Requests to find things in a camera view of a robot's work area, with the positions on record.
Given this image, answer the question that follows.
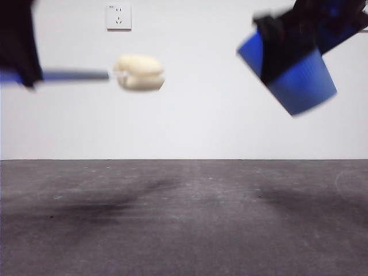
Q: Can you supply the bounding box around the cup brush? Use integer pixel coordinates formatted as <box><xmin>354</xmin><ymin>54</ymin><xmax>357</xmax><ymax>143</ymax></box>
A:
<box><xmin>0</xmin><ymin>53</ymin><xmax>166</xmax><ymax>93</ymax></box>

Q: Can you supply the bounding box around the blue ribbed plastic cup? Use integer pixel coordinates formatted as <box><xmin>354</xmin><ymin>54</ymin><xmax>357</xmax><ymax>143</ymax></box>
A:
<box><xmin>236</xmin><ymin>28</ymin><xmax>338</xmax><ymax>117</ymax></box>

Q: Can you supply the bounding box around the white wall socket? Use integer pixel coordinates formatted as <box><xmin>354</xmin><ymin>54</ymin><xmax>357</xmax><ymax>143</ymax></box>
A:
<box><xmin>106</xmin><ymin>3</ymin><xmax>133</xmax><ymax>32</ymax></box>

